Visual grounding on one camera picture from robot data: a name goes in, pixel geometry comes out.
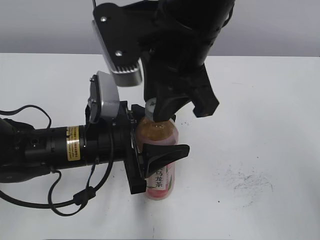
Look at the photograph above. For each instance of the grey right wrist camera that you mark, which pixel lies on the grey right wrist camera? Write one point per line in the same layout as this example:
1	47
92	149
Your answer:
125	32

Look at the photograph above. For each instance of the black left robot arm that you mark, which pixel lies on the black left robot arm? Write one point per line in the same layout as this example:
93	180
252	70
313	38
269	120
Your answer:
27	153

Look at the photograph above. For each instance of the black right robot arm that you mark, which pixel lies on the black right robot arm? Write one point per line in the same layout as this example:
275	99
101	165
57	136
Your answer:
188	26

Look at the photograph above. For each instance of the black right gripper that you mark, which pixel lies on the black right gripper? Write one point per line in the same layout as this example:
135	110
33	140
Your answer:
175	80

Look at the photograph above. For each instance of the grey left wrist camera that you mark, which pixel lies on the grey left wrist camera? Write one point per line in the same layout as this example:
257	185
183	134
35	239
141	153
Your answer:
103	101

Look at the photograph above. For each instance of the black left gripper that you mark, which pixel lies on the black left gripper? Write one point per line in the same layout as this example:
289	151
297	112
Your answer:
125	148

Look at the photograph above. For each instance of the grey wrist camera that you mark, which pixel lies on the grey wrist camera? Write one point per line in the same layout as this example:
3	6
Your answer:
103	101
125	32

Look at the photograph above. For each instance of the grey bottle cap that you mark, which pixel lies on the grey bottle cap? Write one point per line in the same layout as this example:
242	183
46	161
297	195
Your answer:
150	108

